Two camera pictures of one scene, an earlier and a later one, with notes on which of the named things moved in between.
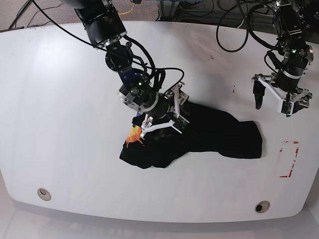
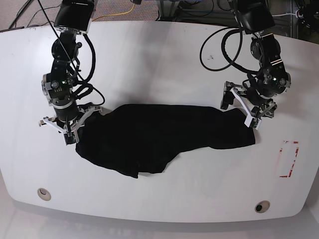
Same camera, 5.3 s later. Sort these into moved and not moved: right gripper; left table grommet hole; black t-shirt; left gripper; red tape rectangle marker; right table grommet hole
Moved: left gripper; right gripper; black t-shirt
Not moved: red tape rectangle marker; right table grommet hole; left table grommet hole
